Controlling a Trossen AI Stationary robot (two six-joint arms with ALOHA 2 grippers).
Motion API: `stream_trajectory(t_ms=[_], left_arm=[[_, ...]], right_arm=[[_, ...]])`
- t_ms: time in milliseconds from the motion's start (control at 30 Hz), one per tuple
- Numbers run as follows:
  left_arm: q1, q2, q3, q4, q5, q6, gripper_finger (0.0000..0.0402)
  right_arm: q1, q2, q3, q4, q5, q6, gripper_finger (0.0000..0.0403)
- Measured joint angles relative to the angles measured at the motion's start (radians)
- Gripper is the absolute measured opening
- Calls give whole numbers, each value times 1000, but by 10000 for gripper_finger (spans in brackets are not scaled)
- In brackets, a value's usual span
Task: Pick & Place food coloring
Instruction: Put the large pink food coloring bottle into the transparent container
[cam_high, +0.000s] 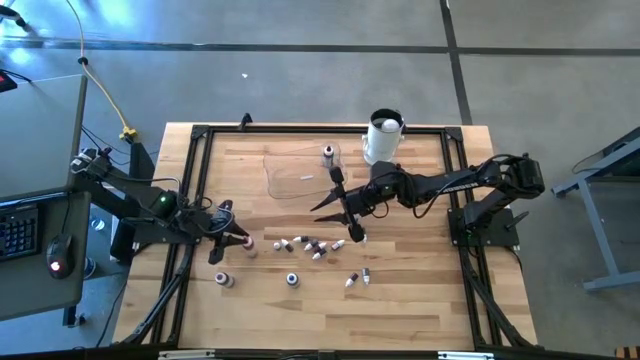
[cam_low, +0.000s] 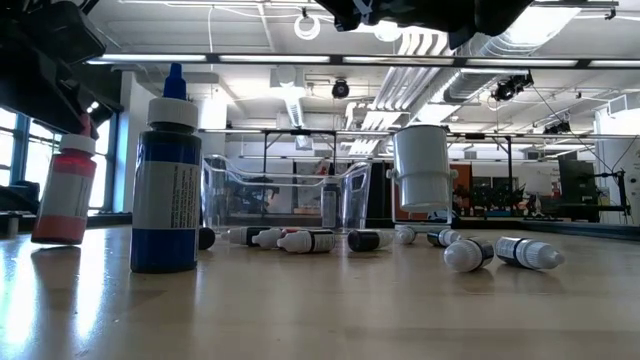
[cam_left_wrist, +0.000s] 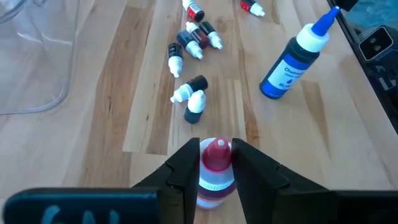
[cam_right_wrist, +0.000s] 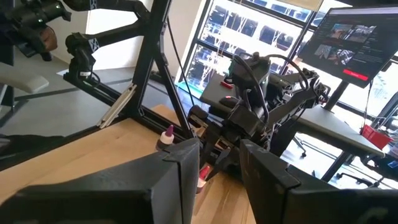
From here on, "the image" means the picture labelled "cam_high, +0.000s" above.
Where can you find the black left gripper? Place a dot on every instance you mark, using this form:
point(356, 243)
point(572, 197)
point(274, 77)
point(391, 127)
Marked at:
point(215, 225)

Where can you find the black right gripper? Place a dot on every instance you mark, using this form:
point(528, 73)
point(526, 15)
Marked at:
point(362, 202)

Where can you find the large red food coloring bottle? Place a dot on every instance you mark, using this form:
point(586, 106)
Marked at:
point(248, 244)

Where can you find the large purple food coloring bottle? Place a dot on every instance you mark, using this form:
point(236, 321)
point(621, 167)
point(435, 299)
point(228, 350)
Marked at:
point(223, 278)

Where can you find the large black food coloring bottle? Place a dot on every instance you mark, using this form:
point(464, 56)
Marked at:
point(328, 151)

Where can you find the large blue food coloring bottle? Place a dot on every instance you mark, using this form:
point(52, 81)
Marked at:
point(292, 279)

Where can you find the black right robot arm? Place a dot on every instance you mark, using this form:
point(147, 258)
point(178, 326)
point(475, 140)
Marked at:
point(450, 182)

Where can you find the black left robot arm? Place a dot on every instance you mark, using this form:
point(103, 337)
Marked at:
point(145, 195)

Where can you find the clear plastic bin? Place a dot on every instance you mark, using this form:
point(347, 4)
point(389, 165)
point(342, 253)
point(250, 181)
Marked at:
point(280, 175)

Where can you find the white cylindrical cup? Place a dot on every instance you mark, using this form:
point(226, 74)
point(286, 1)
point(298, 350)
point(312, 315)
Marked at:
point(382, 145)

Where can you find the white ball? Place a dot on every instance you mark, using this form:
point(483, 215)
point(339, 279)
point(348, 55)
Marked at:
point(390, 124)

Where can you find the black power box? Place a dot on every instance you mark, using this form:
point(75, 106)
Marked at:
point(122, 242)

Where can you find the black clamp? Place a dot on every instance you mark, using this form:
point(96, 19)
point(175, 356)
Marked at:
point(245, 120)

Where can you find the black computer mouse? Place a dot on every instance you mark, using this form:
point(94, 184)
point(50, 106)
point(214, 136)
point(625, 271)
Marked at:
point(60, 255)

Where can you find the gray desk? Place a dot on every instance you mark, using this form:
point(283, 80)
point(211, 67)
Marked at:
point(30, 290)

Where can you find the black keyboard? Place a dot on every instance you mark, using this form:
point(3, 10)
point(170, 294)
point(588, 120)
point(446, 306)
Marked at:
point(17, 232)

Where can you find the gray flat panel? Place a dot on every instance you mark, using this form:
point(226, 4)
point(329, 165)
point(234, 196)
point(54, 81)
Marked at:
point(40, 135)

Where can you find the red-lit black device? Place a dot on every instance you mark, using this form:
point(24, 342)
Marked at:
point(5, 81)

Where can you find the striped orange black object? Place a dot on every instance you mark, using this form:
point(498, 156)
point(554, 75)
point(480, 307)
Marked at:
point(627, 352)

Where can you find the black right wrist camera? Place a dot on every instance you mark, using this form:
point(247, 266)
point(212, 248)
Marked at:
point(385, 172)

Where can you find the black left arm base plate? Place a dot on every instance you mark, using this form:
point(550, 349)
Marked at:
point(150, 239)

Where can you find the black aluminium table frame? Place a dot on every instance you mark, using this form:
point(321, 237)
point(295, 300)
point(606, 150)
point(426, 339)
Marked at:
point(300, 129)

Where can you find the silver metal bracket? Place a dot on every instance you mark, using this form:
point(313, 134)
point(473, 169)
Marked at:
point(465, 356)
point(185, 355)

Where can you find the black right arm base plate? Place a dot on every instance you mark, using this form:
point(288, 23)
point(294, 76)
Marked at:
point(495, 235)

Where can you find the gray metal cart frame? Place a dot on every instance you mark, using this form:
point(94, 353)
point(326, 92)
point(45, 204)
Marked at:
point(604, 240)

